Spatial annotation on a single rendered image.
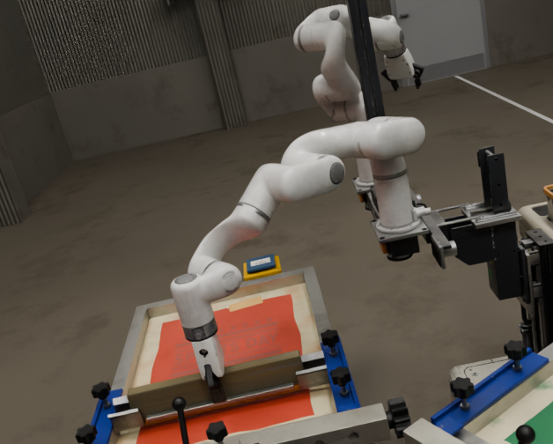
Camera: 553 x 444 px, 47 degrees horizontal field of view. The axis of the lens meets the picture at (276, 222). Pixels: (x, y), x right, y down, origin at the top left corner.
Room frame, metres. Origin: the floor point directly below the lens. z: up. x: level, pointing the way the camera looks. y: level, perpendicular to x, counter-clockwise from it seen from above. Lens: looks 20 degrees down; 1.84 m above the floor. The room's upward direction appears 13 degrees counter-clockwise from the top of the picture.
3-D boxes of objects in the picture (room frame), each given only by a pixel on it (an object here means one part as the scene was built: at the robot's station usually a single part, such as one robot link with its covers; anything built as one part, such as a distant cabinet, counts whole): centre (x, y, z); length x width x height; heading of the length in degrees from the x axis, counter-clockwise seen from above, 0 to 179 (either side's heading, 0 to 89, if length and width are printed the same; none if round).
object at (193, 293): (1.28, 0.18, 1.25); 0.15 x 0.10 x 0.11; 126
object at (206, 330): (1.26, 0.22, 1.18); 0.09 x 0.07 x 0.03; 179
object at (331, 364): (1.23, -0.06, 0.98); 0.30 x 0.05 x 0.07; 179
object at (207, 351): (1.27, 0.22, 1.12); 0.10 x 0.08 x 0.11; 179
